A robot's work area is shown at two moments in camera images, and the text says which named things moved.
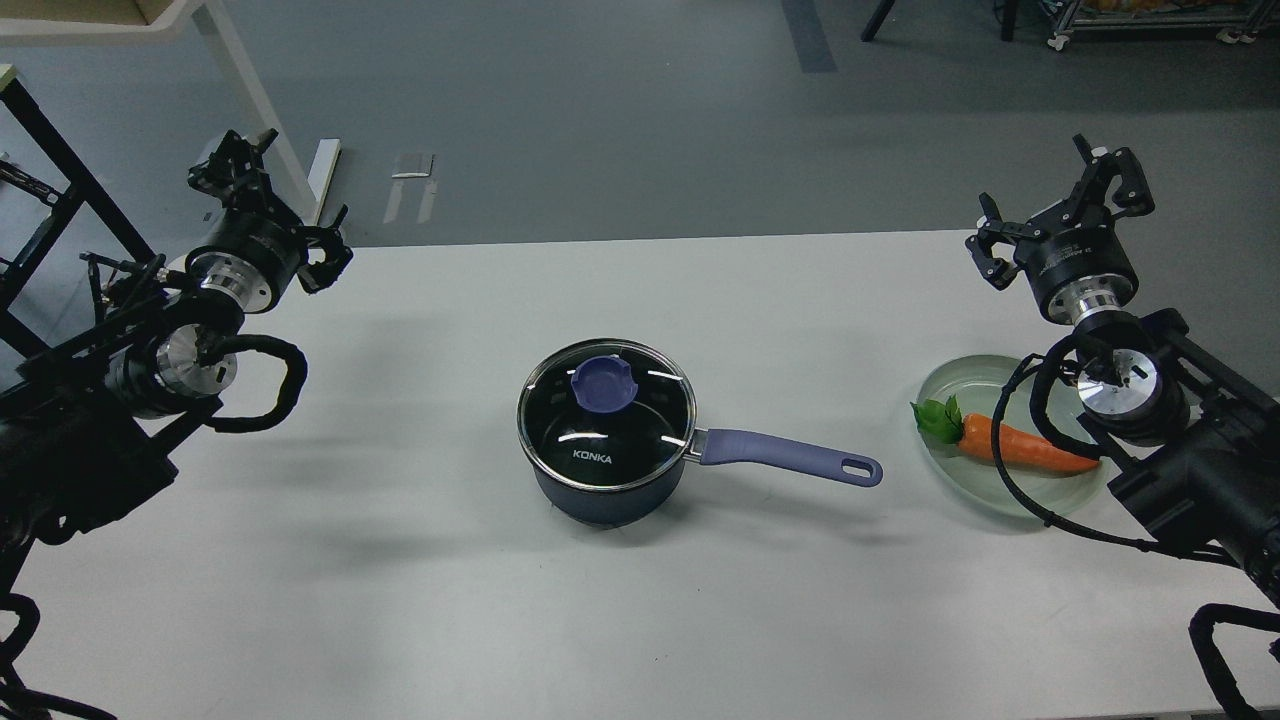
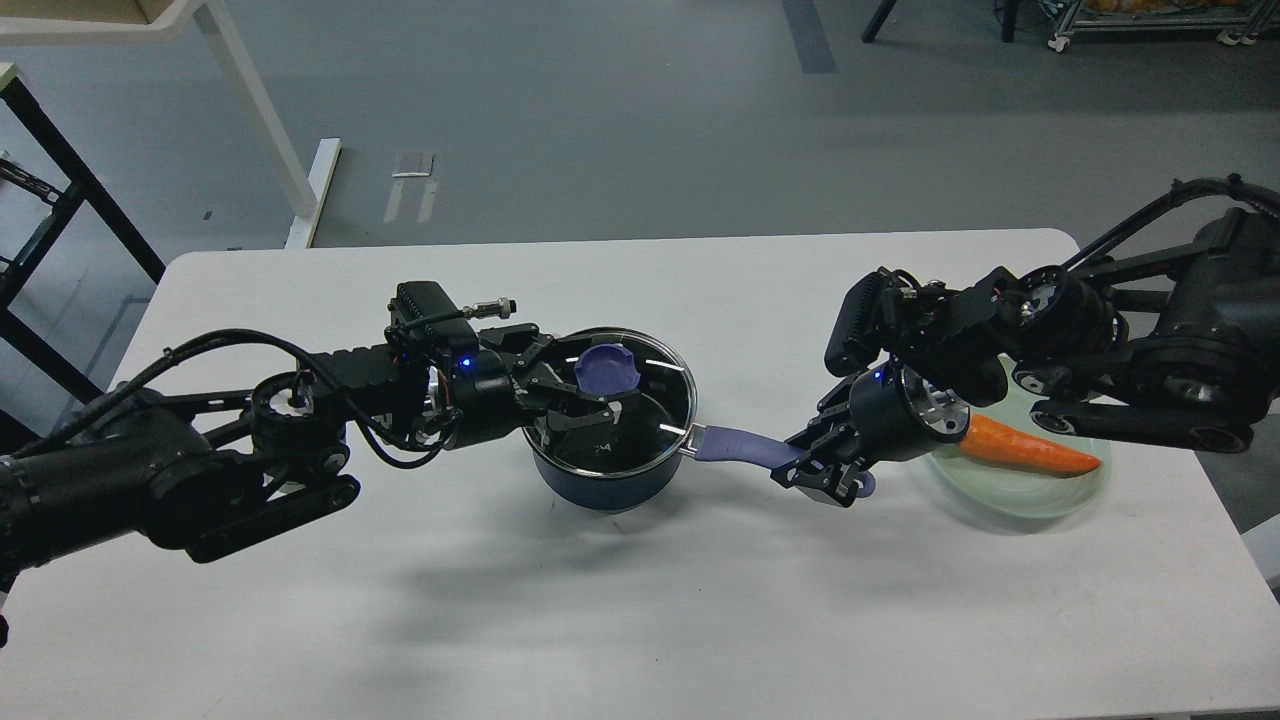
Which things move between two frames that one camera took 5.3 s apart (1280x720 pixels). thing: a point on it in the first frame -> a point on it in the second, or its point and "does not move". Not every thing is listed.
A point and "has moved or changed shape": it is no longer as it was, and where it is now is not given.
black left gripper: x=251 y=256 -> x=487 y=402
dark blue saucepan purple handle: x=850 y=468 does not move
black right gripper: x=1075 y=262 -> x=889 y=411
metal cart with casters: x=1238 y=21 does not move
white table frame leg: x=218 y=25 does not move
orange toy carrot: x=974 y=433 does not move
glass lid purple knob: x=604 y=384 has moved or changed shape
